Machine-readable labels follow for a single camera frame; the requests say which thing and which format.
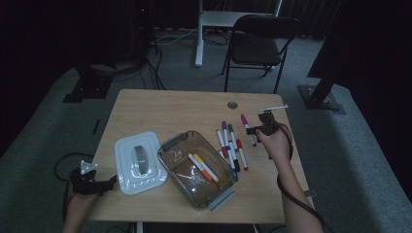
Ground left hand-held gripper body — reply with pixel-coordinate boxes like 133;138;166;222
69;159;113;197

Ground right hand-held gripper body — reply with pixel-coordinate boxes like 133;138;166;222
257;103;290;137

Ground white floor cable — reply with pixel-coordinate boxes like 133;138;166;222
152;27;199;47

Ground red cap white marker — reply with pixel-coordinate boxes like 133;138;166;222
235;138;250;172

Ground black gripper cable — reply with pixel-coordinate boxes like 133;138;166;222
53;151;95;224
276;122;326;233

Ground dark curtain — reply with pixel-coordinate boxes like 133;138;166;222
281;0;344;40

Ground green cap white marker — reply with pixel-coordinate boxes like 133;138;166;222
227;123;239;153

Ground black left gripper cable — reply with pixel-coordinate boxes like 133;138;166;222
53;151;95;224

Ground black stand with base plate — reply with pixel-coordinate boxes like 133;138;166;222
296;72;347;116

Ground white desk frame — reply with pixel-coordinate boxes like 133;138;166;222
194;0;284;68

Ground person's right hand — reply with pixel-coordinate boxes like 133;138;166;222
256;128;292;165

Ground yellow cap white marker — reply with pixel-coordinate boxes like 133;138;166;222
192;152;221;183

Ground magenta cap white marker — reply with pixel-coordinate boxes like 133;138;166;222
240;114;258;148

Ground black floor cables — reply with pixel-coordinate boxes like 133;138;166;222
113;42;168;91

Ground dark equipment rack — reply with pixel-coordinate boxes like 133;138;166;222
74;0;154;71

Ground orange cap white marker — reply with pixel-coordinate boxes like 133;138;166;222
187;152;214;183

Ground person's left hand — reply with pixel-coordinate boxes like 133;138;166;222
66;192;100;216

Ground purple cap white marker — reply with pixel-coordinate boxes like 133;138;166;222
221;120;233;150

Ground black stand base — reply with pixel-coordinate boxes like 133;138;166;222
62;64;115;105

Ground black folding chair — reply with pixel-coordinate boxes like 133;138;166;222
221;14;301;95

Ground white lid with grey handle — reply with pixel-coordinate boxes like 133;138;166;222
114;130;169;197

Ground black cap white marker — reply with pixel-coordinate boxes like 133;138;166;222
228;141;241;173

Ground clear plastic box grey latches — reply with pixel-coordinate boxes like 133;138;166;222
156;130;238;213

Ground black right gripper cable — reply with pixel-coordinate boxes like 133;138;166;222
276;122;326;233

